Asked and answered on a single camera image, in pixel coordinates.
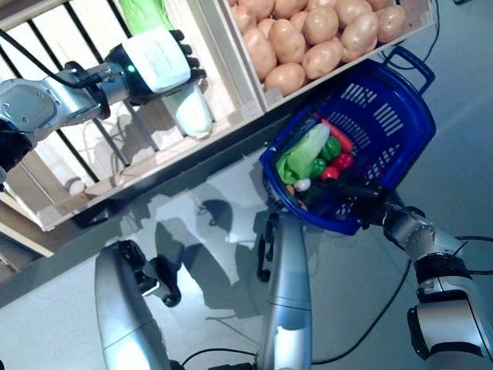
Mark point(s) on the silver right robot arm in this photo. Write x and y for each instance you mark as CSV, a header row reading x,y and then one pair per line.
x,y
443,320

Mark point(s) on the left five-finger robot hand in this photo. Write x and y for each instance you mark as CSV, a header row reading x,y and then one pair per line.
x,y
158,61

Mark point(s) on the napa cabbage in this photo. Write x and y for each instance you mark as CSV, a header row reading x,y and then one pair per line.
x,y
192,115
304,154

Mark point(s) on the green bell pepper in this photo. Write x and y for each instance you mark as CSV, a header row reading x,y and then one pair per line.
x,y
330,148
318,167

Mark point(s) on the silver left robot leg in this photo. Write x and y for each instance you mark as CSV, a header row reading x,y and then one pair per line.
x,y
123,308

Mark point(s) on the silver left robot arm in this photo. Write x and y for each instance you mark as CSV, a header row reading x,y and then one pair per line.
x,y
31,104

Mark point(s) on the right five-finger robot hand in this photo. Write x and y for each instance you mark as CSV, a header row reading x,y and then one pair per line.
x,y
379,204

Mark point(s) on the silver right robot leg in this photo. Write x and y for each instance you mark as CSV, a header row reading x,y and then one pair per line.
x,y
289,289

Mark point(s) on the yellow orange pepper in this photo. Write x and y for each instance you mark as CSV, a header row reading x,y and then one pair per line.
x,y
291,189

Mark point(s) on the blue plastic shopping basket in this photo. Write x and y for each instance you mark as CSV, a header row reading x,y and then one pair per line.
x,y
404,127

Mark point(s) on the white garlic bulb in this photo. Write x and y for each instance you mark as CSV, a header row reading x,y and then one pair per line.
x,y
302,185

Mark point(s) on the wooden slatted crate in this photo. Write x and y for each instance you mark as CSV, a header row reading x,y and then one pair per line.
x,y
385,49
135,173

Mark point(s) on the silver robot leg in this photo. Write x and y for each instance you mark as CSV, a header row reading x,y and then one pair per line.
x,y
289,289
123,308

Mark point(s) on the wooden display shelf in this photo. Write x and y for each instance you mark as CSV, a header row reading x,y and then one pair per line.
x,y
19,235

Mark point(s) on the red bell pepper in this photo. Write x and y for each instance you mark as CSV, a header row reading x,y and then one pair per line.
x,y
330,173
343,161

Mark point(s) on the tan potato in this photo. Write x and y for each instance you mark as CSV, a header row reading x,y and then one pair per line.
x,y
354,11
285,79
299,22
322,58
321,4
287,41
321,25
359,36
244,21
259,54
257,9
391,24
290,8
265,27

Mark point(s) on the red toy carrot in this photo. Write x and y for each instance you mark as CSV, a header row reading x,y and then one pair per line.
x,y
339,135

